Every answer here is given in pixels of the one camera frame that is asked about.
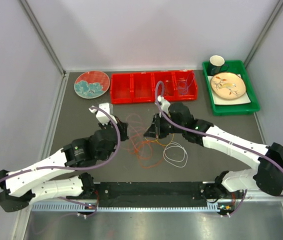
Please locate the green plastic tray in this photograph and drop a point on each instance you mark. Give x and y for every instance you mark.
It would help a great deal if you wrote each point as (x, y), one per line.
(236, 67)

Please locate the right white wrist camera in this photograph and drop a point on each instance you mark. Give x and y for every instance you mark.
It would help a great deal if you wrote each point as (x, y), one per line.
(163, 104)

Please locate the beige bird pattern plate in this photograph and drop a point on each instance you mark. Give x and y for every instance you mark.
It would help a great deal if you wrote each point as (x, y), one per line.
(228, 86)

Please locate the white green cup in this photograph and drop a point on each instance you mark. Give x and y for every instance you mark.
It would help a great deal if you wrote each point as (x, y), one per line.
(216, 65)

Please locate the red four-compartment bin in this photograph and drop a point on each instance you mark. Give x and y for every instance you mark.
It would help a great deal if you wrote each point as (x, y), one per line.
(139, 87)

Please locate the aluminium frame right post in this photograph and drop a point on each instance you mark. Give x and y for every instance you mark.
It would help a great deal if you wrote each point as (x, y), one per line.
(264, 32)

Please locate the grey slotted cable duct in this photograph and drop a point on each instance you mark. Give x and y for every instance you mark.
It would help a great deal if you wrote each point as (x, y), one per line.
(63, 206)

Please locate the aluminium frame post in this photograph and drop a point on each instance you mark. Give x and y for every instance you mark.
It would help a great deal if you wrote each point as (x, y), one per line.
(264, 32)
(41, 35)

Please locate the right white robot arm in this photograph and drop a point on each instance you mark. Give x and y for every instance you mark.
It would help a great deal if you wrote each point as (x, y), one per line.
(265, 162)

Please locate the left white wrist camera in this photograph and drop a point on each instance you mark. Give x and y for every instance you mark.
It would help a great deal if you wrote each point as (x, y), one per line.
(103, 113)

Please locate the red blue floral plate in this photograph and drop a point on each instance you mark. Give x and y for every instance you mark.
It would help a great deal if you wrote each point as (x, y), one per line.
(92, 84)

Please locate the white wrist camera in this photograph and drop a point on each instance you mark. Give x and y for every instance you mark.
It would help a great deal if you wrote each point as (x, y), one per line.
(103, 113)
(163, 104)

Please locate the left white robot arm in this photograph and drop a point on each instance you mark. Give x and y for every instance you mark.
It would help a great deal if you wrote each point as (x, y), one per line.
(64, 173)

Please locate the aluminium frame left post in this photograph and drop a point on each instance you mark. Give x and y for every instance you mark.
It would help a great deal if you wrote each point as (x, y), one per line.
(41, 35)

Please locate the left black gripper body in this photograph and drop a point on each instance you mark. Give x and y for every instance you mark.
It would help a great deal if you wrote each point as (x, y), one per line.
(124, 137)

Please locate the white square plate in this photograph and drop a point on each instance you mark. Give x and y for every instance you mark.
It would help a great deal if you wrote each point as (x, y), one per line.
(223, 102)

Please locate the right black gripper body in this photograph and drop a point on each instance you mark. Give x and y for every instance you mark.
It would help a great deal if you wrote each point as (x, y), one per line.
(164, 127)

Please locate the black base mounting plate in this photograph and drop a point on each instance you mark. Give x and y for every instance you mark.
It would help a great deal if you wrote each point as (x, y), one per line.
(153, 194)

